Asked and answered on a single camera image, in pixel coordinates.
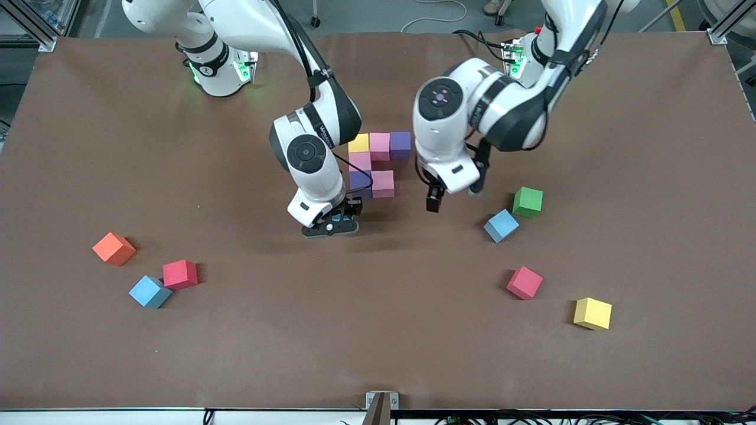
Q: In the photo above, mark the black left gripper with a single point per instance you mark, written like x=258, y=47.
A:
x=434, y=199

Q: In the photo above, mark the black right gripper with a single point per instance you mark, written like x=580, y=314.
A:
x=353, y=207

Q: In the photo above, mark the purple foam cube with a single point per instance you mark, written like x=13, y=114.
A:
x=400, y=145
x=361, y=182

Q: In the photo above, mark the pink foam cube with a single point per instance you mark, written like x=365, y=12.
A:
x=361, y=160
x=379, y=147
x=383, y=184

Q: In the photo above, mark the yellow foam cube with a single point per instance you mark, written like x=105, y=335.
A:
x=359, y=143
x=592, y=313

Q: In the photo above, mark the light blue foam cube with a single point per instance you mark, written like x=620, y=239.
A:
x=149, y=291
x=501, y=225

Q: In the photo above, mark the red foam cube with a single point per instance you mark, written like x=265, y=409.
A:
x=180, y=274
x=524, y=283

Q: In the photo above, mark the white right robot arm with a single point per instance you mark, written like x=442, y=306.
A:
x=319, y=177

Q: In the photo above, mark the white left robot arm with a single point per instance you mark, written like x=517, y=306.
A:
x=449, y=136

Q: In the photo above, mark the green foam cube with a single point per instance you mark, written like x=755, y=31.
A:
x=527, y=202

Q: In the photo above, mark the brown table mat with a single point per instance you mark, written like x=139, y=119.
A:
x=378, y=342

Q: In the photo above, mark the beige person shoe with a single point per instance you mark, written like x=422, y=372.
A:
x=493, y=7

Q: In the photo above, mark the orange foam cube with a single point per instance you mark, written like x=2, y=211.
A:
x=113, y=249

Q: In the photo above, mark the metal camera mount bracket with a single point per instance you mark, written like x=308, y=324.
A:
x=381, y=407

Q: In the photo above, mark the aluminium frame post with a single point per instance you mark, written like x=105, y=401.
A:
x=717, y=35
x=35, y=32

